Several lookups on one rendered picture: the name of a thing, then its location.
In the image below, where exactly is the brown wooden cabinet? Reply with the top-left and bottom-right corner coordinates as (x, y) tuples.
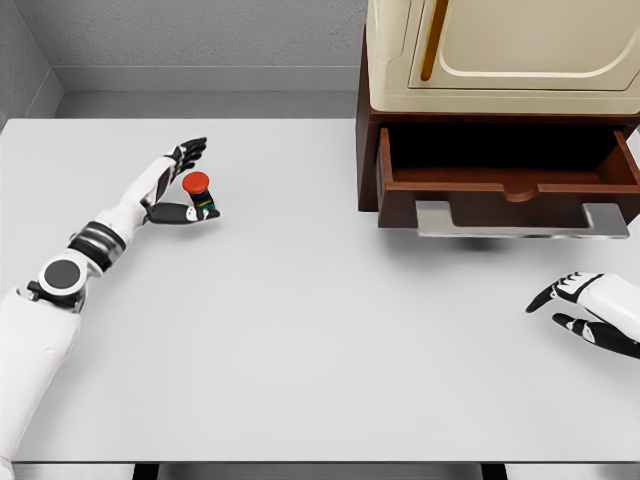
(356, 35), (640, 229)

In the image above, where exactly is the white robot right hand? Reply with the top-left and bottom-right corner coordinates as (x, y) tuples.
(525, 271), (640, 360)

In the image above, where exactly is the brown drawer with metal handle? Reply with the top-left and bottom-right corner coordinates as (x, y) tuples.
(375, 123), (640, 239)

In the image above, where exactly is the red push-button switch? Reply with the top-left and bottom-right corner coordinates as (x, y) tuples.
(181, 171), (217, 214)

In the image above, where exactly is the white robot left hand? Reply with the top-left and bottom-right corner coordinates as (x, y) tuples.
(130, 136), (222, 225)

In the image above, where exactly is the cream appliance with gold handle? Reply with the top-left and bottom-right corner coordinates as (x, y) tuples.
(365, 0), (640, 116)

